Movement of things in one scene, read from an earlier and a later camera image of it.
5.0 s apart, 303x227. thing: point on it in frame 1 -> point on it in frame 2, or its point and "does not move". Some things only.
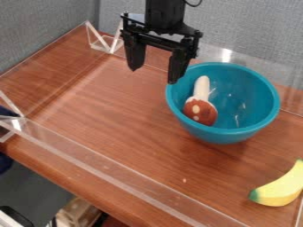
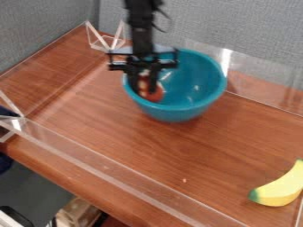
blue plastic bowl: x=245 y=96 -> x=194 y=85
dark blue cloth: x=5 y=160 does not move
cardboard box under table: x=79 y=213 does not move
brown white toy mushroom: x=198 y=109 -> x=143 y=87
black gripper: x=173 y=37 -> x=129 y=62
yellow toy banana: x=282 y=191 does not move
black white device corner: x=14 y=219 does not move
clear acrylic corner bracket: x=103 y=43 does not move
